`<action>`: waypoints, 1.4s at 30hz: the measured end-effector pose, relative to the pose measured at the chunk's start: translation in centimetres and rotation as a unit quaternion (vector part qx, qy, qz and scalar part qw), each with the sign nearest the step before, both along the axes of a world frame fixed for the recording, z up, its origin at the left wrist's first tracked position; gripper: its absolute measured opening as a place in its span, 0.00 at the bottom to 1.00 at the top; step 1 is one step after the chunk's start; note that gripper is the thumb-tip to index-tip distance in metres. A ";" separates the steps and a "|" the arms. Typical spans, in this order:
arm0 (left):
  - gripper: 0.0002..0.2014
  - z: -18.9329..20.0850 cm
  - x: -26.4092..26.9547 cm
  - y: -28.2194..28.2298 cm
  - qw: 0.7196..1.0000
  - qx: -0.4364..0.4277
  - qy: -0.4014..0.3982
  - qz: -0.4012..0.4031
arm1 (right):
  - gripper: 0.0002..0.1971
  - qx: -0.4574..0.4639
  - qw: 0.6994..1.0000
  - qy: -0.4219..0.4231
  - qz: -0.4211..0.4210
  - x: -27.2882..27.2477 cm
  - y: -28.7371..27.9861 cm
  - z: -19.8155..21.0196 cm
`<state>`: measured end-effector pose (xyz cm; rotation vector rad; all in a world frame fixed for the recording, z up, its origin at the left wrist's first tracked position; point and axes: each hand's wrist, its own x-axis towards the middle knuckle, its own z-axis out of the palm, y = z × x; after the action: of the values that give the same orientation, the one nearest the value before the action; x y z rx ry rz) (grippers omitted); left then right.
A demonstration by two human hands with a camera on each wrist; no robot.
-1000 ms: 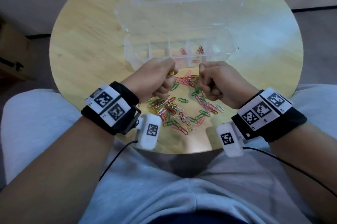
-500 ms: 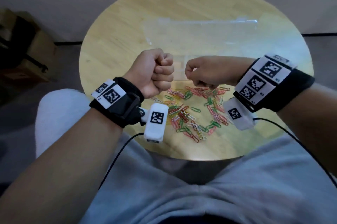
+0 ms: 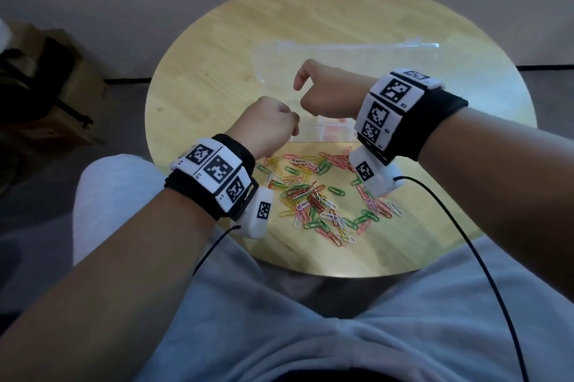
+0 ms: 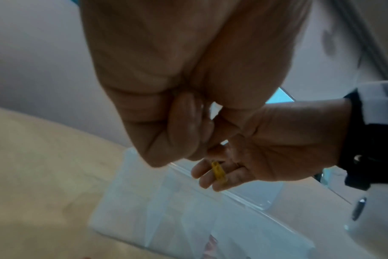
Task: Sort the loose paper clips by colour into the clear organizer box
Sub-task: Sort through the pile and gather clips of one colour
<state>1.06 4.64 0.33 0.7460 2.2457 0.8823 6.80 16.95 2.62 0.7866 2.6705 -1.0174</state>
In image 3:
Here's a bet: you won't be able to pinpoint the person's left hand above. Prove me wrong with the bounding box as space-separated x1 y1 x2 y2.
224 95 300 161

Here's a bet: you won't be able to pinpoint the person's right hand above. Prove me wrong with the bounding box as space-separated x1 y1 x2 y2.
293 58 375 120

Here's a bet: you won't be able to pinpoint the pink paper clip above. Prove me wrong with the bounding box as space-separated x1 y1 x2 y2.
323 120 355 139

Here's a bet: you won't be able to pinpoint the clear plastic compartment box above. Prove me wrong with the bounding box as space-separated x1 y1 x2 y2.
251 38 440 144

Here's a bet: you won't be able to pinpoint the pile of coloured paper clips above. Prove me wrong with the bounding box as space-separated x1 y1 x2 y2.
255 148 404 247

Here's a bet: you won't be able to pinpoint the person's left forearm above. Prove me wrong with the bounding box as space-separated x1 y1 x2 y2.
0 191 216 382

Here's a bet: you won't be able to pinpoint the person's right forearm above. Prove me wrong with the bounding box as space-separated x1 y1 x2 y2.
419 107 574 257

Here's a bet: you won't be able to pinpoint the brown cardboard box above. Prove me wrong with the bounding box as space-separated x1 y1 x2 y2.
0 20 111 147

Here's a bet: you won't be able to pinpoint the black left wristband white markers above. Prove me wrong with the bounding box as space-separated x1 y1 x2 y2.
164 134 260 222

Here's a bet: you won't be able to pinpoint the black wristband white markers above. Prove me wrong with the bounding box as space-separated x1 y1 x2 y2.
164 134 260 222
354 67 469 166

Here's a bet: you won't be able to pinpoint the black right wristband white markers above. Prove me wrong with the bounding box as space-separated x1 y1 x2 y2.
354 67 469 166

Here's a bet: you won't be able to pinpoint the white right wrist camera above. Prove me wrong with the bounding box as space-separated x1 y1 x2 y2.
349 146 404 198

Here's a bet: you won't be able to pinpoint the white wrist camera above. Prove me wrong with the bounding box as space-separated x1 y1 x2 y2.
240 188 275 239
349 146 404 198

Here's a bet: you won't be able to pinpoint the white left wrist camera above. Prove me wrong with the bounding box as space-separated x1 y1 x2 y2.
240 188 275 239

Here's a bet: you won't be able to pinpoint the black left camera cable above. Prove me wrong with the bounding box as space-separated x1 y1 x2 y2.
193 224 243 277

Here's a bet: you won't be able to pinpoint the black camera cable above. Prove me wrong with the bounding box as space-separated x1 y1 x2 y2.
393 176 532 382
193 224 243 277

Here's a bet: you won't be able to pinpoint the black right camera cable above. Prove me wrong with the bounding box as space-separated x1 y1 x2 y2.
393 176 532 382

